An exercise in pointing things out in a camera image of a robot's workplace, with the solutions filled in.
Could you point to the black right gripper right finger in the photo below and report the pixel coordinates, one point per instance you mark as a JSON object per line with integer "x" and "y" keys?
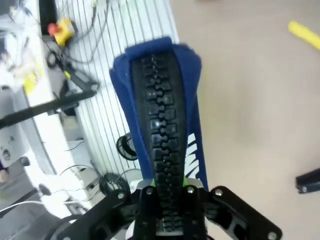
{"x": 225, "y": 212}

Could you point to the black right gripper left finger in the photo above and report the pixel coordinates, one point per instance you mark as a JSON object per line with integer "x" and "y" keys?
{"x": 110, "y": 215}

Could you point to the blue zipper pouch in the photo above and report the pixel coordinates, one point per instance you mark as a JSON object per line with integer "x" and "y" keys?
{"x": 162, "y": 105}

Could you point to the white electronics box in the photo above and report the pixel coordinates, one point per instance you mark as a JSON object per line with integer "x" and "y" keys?
{"x": 10, "y": 145}

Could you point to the yellow emergency stop button box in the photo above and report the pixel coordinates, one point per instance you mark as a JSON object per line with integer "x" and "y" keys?
{"x": 62, "y": 31}

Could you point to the black mesh basket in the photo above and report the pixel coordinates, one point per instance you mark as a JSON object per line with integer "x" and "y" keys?
{"x": 128, "y": 147}

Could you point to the black tripod stand leg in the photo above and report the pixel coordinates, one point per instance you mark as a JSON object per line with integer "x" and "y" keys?
{"x": 50, "y": 106}

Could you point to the yellow paper labels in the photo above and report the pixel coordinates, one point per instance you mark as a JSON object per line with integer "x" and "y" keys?
{"x": 32, "y": 77}

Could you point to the yellow foam cylinder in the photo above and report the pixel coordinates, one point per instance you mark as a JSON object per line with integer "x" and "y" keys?
{"x": 305, "y": 35}

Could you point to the black metal bracket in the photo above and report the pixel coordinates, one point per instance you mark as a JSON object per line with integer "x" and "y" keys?
{"x": 308, "y": 181}

